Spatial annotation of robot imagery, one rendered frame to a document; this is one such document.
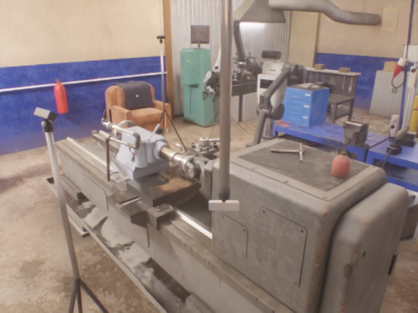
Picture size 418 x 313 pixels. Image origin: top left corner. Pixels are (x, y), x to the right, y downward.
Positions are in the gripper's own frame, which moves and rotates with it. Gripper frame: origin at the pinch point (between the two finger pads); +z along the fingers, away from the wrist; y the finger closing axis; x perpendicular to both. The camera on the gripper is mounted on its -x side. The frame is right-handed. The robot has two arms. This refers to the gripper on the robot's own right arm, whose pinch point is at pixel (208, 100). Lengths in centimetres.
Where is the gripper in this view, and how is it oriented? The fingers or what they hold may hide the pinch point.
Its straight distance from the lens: 259.9
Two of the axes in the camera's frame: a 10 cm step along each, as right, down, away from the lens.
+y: 7.7, 2.4, -6.0
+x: 5.5, 2.2, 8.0
